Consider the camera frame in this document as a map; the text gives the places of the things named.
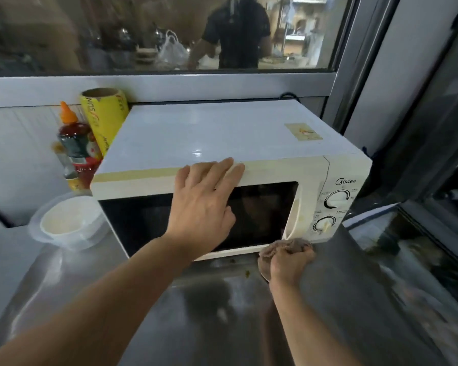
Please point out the yellow cling film roll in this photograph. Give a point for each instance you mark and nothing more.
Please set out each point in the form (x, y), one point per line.
(103, 118)

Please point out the person's right fingers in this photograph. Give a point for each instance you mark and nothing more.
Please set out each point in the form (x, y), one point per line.
(294, 254)

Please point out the orange-capped red sauce bottle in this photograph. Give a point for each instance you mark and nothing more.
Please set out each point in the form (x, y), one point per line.
(78, 144)

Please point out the person's left thumb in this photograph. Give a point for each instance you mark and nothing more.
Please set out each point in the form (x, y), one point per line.
(226, 217)

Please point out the white plastic bag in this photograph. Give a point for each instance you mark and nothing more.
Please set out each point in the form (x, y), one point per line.
(171, 51)

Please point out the white microwave oven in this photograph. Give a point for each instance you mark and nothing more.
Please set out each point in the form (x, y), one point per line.
(213, 137)

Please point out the person's right forearm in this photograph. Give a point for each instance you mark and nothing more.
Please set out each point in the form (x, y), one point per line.
(309, 331)

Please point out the grey metal window frame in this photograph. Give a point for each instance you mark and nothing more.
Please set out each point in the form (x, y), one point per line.
(156, 85)

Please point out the small clear bottle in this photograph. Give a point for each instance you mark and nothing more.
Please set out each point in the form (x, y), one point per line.
(66, 163)

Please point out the person's left forearm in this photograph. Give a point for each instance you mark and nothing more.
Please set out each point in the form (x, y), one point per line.
(99, 312)

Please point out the person's left hand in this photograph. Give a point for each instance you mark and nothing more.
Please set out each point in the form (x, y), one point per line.
(198, 213)

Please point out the white bowl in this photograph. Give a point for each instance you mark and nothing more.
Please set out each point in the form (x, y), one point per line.
(70, 219)

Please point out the clear plastic container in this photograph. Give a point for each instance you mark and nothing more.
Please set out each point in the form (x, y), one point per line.
(38, 224)

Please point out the person's left middle finger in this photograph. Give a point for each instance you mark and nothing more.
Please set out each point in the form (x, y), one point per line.
(219, 170)

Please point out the glass display cabinet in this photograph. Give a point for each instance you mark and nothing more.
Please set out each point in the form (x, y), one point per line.
(416, 262)

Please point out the brown cleaning cloth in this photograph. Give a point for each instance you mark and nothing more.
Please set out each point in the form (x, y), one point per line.
(269, 252)

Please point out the person's left little finger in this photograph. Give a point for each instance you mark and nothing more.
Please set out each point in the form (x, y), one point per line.
(182, 179)

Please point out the person's right hand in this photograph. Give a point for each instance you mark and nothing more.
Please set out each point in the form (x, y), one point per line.
(290, 264)

